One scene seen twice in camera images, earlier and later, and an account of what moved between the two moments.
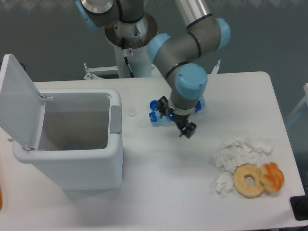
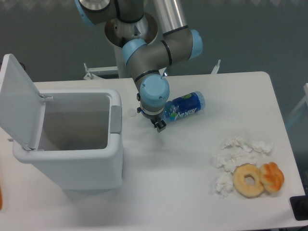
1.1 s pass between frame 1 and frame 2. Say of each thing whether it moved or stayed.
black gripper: moved
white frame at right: stayed
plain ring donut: stayed
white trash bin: stayed
